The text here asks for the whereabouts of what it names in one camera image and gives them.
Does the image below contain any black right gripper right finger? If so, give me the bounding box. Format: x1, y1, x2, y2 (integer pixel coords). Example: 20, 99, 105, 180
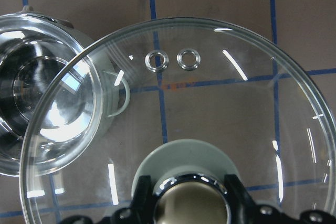
224, 174, 335, 223

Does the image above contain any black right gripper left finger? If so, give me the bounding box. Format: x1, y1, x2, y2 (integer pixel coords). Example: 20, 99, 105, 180
60, 174, 161, 224

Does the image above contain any glass pot lid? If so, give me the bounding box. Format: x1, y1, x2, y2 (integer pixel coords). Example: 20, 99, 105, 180
20, 18, 335, 223

